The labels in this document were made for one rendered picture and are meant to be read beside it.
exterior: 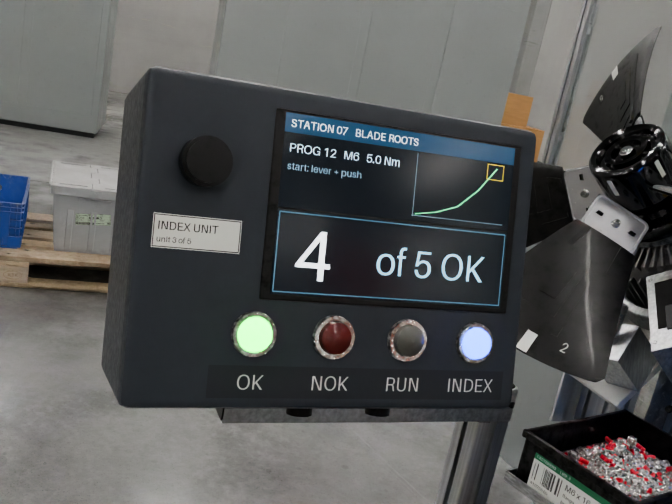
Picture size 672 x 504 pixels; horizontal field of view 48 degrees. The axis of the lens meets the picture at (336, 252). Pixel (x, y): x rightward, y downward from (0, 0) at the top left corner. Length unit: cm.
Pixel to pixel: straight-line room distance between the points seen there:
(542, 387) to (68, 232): 228
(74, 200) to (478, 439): 320
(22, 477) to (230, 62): 466
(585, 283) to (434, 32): 572
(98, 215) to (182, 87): 330
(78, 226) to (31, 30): 454
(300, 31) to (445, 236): 604
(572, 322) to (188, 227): 78
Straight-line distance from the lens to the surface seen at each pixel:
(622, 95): 145
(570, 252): 117
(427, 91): 679
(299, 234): 44
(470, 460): 63
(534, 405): 261
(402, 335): 47
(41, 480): 233
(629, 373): 125
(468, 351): 49
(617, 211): 123
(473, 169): 49
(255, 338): 43
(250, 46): 645
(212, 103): 43
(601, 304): 115
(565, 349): 110
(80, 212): 372
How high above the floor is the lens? 128
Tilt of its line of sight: 15 degrees down
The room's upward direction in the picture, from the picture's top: 11 degrees clockwise
